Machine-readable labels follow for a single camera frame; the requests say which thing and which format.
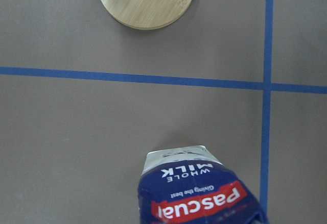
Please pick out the blue white milk carton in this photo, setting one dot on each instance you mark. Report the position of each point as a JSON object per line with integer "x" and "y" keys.
{"x": 189, "y": 185}

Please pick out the wooden cup tree stand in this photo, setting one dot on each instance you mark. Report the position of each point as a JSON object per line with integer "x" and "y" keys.
{"x": 146, "y": 2}

